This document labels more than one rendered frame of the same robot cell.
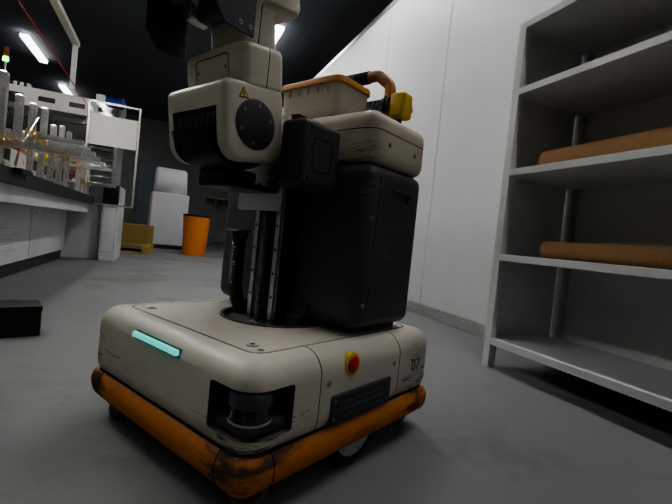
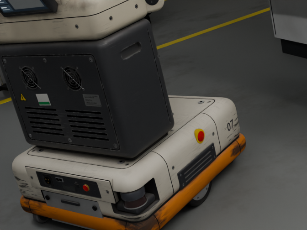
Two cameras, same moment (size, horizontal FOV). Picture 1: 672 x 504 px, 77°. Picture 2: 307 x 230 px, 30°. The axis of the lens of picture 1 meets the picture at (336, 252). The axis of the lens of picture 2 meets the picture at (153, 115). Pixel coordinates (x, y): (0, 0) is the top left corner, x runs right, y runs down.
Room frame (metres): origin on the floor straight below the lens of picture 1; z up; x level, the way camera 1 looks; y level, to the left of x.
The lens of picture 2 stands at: (3.09, 0.40, 1.05)
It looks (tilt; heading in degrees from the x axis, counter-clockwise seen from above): 21 degrees down; 184
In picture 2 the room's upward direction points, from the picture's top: 14 degrees counter-clockwise
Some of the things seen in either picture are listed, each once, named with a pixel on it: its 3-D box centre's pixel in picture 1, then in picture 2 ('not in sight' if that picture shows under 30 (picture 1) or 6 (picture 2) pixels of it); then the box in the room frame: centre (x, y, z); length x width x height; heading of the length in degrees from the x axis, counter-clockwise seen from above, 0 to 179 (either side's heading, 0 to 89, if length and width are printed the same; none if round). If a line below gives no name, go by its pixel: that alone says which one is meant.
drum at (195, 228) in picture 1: (195, 235); not in sight; (7.07, 2.39, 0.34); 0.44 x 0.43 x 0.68; 111
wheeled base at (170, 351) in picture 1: (269, 360); (130, 154); (1.12, 0.15, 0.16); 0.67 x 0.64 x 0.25; 141
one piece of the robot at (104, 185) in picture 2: not in sight; (68, 183); (1.39, -0.04, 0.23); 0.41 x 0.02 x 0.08; 51
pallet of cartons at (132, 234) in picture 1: (111, 235); not in sight; (6.44, 3.46, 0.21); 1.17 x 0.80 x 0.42; 110
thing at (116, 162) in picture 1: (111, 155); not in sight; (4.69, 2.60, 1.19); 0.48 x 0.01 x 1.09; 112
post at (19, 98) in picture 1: (16, 138); not in sight; (2.30, 1.80, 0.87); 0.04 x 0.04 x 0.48; 22
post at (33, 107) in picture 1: (30, 143); not in sight; (2.53, 1.89, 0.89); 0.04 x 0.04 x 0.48; 22
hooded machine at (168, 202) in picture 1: (168, 208); not in sight; (8.31, 3.39, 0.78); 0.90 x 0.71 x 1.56; 23
